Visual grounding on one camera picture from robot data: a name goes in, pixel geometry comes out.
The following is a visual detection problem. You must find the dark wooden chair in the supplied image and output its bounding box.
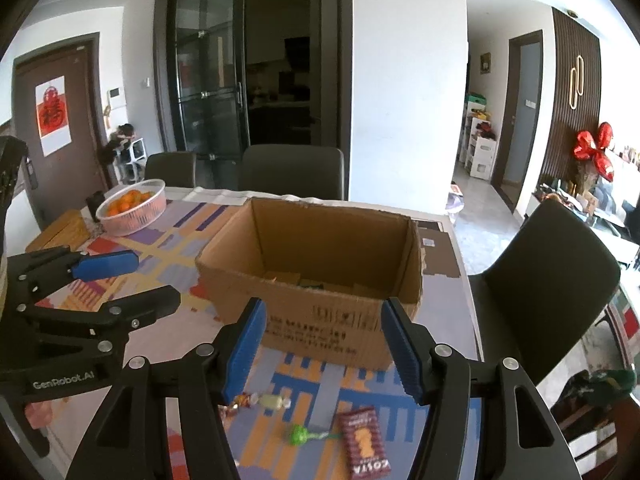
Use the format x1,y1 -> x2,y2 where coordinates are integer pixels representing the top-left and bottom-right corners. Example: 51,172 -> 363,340
552,305 -> 640,461

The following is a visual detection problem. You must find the dark round-backed dining chair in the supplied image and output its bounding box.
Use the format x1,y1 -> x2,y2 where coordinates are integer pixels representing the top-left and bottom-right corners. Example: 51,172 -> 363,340
467,200 -> 622,386

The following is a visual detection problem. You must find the white plastic basket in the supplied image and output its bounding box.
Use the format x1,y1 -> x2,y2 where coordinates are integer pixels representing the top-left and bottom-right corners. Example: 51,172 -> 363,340
95,179 -> 167,237

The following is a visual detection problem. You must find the white cloth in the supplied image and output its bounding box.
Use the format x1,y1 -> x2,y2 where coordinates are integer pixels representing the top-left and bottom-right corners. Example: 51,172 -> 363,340
191,186 -> 251,206

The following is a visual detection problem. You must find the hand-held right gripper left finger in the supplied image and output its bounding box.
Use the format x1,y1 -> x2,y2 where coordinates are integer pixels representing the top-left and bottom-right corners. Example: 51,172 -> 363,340
65,297 -> 268,480

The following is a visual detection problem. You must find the person's left hand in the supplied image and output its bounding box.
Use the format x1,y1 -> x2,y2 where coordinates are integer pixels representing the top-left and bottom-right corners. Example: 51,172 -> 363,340
24,402 -> 57,429

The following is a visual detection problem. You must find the green candy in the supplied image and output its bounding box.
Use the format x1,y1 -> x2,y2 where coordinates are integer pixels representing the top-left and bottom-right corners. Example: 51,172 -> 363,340
287,424 -> 343,446

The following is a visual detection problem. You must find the white plastic bag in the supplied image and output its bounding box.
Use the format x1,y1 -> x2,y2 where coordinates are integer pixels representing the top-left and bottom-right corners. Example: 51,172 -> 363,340
445,183 -> 466,221

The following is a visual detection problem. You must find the black glass sliding door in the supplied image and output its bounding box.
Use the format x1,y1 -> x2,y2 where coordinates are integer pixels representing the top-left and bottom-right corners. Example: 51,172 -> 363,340
154,0 -> 351,196

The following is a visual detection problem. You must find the small white cabinet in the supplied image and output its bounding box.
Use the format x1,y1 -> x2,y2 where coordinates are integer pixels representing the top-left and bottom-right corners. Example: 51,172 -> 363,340
117,137 -> 146,183

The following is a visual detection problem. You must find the dark brown snack packet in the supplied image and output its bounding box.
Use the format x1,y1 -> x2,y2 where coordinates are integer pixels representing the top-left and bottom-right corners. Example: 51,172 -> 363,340
337,405 -> 391,477

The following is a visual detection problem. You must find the brown candy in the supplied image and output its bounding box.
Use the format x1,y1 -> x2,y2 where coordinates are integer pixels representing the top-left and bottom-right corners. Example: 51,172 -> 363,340
220,391 -> 253,417

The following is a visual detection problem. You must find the wide dark dining chair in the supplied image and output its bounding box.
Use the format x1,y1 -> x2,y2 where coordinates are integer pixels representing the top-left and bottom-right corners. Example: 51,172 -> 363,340
239,144 -> 346,201

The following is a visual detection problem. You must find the black bag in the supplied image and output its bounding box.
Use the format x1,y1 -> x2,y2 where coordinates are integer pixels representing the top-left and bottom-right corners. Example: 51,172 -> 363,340
99,122 -> 137,166

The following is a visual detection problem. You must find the red and white door poster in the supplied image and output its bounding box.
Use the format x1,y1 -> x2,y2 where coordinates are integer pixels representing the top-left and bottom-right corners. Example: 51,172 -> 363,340
35,76 -> 73,157

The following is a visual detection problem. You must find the woven tissue box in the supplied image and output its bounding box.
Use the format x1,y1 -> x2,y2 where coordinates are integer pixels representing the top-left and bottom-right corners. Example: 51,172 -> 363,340
25,208 -> 93,253

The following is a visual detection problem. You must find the dark slatted wood panel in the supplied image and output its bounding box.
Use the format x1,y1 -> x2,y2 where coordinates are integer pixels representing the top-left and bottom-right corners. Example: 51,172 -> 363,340
540,7 -> 603,196

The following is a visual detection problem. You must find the brown entrance door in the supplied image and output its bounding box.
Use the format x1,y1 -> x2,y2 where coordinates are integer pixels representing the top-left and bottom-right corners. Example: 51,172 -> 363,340
12,32 -> 113,226

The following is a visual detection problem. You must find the colourful patterned table mat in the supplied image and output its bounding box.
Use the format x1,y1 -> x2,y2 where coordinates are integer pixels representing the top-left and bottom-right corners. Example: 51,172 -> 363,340
30,199 -> 441,480

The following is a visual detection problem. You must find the gold loop handle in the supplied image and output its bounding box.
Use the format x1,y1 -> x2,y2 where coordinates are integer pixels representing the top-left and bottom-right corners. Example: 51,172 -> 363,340
569,55 -> 586,111

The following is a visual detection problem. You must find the brown cardboard box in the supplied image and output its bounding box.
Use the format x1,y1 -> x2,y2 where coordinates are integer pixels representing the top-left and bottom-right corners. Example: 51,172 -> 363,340
195,197 -> 463,371

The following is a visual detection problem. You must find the narrow dark dining chair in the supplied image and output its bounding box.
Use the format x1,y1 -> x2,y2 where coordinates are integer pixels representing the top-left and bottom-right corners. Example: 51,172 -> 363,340
144,151 -> 197,190

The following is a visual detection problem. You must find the dark framed interior door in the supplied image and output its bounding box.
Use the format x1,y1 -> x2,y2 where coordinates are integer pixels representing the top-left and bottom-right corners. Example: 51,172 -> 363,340
490,30 -> 544,211

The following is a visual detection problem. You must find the white storage shelf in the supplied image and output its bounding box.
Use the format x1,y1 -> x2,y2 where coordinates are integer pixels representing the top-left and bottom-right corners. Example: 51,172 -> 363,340
462,92 -> 498,181

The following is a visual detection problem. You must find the red foil balloon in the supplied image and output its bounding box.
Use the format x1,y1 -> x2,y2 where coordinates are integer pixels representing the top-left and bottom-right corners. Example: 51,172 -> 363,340
572,121 -> 618,183

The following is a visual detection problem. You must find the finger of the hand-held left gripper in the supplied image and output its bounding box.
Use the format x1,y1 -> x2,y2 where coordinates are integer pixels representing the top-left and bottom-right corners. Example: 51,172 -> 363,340
6,246 -> 141,307
20,285 -> 182,356

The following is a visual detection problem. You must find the pale candy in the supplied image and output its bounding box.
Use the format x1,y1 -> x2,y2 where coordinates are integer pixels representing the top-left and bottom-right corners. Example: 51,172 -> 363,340
249,393 -> 292,411

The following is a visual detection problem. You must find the dark cloth bag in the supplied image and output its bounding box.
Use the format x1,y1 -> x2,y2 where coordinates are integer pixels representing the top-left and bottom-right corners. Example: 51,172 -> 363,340
567,369 -> 636,408

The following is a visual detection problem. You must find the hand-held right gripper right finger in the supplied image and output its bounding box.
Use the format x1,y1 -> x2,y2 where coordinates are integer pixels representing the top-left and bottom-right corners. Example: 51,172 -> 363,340
380,296 -> 583,480

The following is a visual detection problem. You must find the pile of oranges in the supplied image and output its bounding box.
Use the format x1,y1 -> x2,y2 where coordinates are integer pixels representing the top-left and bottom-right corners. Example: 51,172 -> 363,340
102,187 -> 156,216

